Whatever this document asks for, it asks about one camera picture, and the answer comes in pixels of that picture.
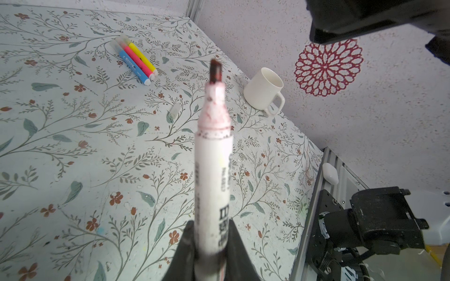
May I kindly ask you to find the white small puck device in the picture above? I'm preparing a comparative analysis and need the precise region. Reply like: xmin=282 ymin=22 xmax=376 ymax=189
xmin=322 ymin=163 xmax=339 ymax=186

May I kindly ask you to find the white ceramic mug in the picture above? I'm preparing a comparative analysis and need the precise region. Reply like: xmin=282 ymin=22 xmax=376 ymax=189
xmin=243 ymin=67 xmax=285 ymax=116

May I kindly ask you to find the white marker pen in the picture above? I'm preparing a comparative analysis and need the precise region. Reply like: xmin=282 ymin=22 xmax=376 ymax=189
xmin=194 ymin=60 xmax=233 ymax=281

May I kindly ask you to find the yellow highlighter pen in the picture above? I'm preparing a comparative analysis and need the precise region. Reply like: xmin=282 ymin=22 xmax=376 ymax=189
xmin=120 ymin=34 xmax=158 ymax=76

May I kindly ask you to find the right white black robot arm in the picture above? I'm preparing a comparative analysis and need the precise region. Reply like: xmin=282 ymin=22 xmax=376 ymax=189
xmin=307 ymin=1 xmax=450 ymax=253

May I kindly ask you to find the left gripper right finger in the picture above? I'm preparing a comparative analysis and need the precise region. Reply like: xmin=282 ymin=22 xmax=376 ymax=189
xmin=226 ymin=220 xmax=260 ymax=281

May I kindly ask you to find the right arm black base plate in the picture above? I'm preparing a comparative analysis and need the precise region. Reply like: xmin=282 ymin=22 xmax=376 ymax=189
xmin=307 ymin=190 xmax=344 ymax=281

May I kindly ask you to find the blue highlighter pen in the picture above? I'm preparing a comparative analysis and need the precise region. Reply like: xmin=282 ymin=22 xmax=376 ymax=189
xmin=110 ymin=40 xmax=151 ymax=86

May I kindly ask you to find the pink highlighter pen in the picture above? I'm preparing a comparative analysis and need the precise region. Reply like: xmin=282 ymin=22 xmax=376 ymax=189
xmin=115 ymin=36 xmax=155 ymax=81

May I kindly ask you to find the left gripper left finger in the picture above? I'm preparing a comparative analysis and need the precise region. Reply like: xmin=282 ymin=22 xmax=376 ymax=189
xmin=162 ymin=221 xmax=195 ymax=281

